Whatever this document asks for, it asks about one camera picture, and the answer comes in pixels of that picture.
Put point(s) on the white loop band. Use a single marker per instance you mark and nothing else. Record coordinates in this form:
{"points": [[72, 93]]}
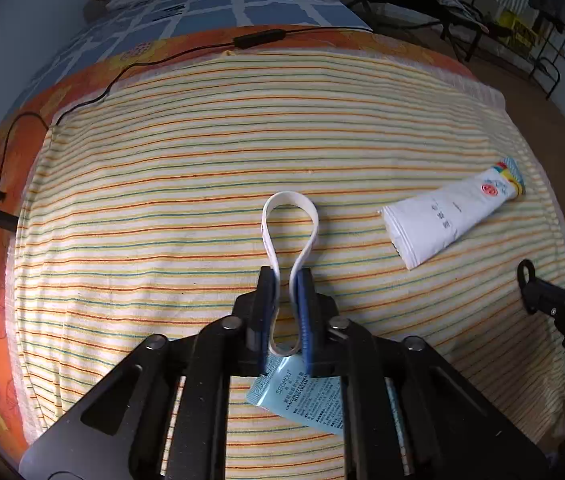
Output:
{"points": [[312, 230]]}

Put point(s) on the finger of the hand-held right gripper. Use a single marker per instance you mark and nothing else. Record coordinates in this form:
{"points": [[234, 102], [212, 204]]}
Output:
{"points": [[537, 290]]}

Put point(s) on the black clothes rack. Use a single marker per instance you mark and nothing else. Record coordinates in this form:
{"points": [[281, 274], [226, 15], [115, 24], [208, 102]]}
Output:
{"points": [[547, 55]]}

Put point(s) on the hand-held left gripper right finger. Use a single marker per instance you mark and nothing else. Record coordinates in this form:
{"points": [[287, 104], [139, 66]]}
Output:
{"points": [[307, 320]]}

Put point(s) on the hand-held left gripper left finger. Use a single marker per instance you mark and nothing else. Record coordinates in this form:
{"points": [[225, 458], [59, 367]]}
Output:
{"points": [[266, 320]]}

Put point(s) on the yellow striped cloth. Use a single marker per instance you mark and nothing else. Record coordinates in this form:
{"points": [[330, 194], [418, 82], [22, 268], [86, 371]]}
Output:
{"points": [[262, 170]]}

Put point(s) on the yellow plastic crate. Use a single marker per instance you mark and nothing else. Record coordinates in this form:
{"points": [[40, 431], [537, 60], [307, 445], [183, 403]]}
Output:
{"points": [[517, 30]]}

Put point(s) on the blue checked bed sheet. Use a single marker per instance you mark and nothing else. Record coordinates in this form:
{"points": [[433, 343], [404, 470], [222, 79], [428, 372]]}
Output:
{"points": [[172, 10]]}

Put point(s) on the white squeezed tube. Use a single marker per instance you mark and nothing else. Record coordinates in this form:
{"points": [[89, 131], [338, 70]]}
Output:
{"points": [[442, 220]]}

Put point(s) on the light blue sachet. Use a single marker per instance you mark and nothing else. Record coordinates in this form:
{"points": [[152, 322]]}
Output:
{"points": [[302, 400]]}

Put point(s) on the black folding chair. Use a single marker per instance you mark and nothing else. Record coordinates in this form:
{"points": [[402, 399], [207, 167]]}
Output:
{"points": [[442, 15]]}

